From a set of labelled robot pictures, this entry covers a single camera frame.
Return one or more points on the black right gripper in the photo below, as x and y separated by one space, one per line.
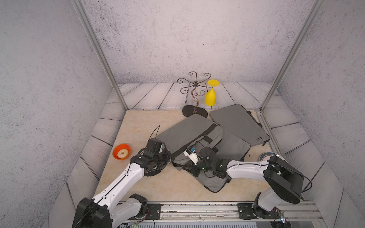
191 166

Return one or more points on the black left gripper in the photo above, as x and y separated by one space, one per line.
168 158

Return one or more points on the grey laptop bag with strap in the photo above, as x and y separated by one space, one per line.
195 131

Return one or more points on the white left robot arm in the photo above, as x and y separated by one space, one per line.
105 210

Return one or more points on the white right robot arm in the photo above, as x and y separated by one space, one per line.
285 182

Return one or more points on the grey flat laptop sleeve middle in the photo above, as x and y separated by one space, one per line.
231 148

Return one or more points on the grey laptop sleeve at back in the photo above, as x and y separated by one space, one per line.
238 121

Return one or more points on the orange bowl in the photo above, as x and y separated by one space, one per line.
121 152

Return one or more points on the patterned plate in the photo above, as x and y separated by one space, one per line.
266 156

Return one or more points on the yellow plastic goblet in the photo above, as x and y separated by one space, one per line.
210 97

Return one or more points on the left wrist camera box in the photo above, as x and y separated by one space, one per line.
155 146

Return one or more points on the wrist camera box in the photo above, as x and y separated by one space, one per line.
192 155
155 146

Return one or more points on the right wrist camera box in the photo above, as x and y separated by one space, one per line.
192 155

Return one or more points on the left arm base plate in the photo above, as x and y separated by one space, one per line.
149 211

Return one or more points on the brown wire cup stand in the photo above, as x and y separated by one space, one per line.
196 89

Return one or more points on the aluminium front rail frame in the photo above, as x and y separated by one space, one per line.
225 214

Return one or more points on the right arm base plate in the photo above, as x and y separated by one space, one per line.
248 211

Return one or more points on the left aluminium corner post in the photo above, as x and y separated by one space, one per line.
78 6

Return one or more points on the aluminium corner post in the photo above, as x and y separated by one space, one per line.
313 14
78 6

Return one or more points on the right aluminium corner post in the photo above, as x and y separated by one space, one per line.
313 14

